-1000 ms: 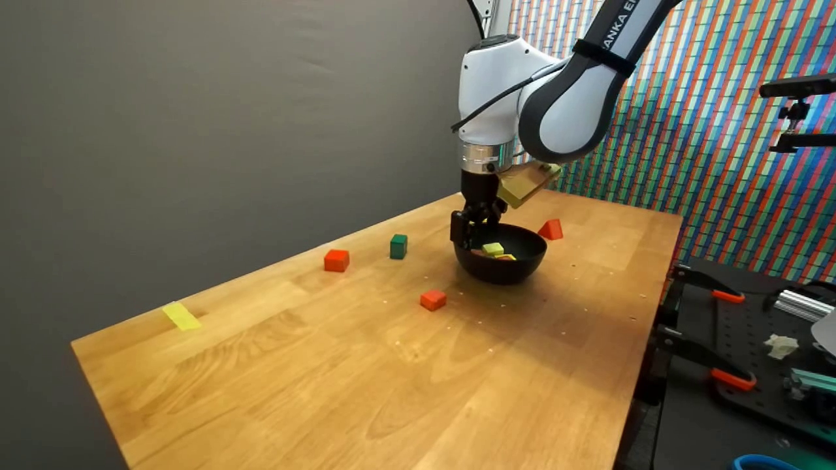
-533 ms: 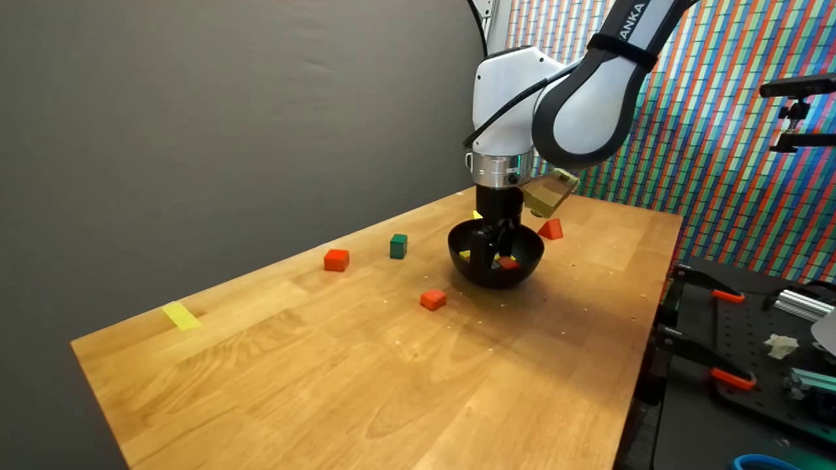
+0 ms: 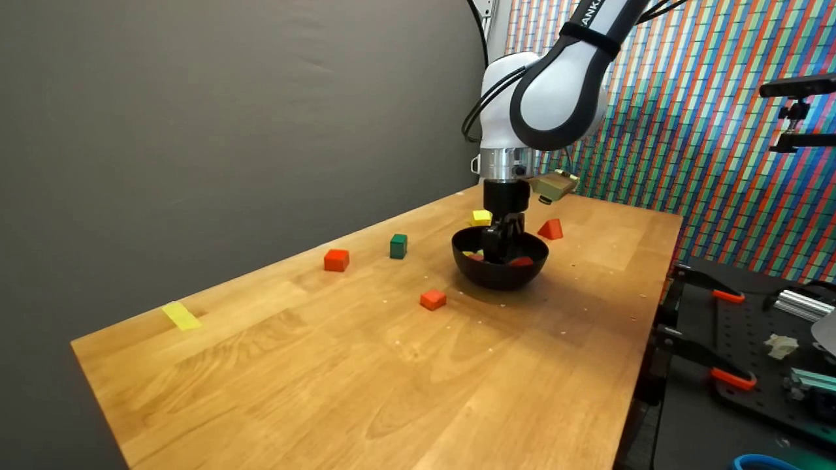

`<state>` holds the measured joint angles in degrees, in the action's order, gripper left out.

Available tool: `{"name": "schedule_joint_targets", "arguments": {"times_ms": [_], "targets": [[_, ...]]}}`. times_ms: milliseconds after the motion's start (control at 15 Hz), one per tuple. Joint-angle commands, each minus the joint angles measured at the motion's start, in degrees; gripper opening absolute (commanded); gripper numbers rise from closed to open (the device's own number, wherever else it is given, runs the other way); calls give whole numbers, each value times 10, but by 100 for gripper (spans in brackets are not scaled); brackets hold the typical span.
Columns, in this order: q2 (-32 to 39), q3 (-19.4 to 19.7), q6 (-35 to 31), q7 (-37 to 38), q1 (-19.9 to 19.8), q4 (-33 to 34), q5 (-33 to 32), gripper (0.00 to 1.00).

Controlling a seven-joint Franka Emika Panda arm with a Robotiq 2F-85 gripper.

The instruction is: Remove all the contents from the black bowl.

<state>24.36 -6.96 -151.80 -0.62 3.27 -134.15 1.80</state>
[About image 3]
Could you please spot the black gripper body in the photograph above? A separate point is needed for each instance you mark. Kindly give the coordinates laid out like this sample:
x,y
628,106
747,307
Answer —
x,y
508,204

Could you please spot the yellow block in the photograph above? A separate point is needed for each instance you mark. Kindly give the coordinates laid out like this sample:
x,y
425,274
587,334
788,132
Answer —
x,y
481,217

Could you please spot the red triangular prism block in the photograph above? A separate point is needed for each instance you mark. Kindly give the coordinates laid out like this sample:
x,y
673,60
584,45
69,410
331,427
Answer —
x,y
553,231

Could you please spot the black bowl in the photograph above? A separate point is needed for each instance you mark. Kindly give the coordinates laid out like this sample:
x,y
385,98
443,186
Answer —
x,y
498,274

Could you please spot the green cube block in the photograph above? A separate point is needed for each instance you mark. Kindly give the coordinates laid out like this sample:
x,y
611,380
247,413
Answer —
x,y
398,246

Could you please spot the small red cube block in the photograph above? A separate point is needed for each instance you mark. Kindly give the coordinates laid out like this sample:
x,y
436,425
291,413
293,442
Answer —
x,y
432,298

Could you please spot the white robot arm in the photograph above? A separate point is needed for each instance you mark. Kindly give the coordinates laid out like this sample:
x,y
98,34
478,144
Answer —
x,y
543,103

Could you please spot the black perforated tool board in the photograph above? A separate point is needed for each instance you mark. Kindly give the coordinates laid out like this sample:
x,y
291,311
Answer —
x,y
767,334

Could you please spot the yellow tape strip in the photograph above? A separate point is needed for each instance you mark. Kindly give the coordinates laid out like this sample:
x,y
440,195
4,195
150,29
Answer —
x,y
180,317

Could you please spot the wrist camera on wooden mount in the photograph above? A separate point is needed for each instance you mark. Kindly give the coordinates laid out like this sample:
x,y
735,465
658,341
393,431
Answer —
x,y
554,186

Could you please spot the orange handled clamp upper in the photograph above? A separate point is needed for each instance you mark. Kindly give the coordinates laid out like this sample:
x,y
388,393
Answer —
x,y
720,291

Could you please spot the orange handled clamp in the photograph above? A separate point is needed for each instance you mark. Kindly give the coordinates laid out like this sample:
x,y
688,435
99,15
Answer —
x,y
720,291
720,366

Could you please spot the orange handled clamp lower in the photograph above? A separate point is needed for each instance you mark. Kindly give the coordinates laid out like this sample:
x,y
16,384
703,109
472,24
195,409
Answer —
x,y
720,366

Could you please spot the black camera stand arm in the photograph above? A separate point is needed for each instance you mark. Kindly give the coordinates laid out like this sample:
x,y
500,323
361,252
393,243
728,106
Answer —
x,y
796,110

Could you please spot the blue handled tool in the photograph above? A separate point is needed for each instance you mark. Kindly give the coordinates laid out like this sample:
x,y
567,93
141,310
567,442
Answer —
x,y
760,464

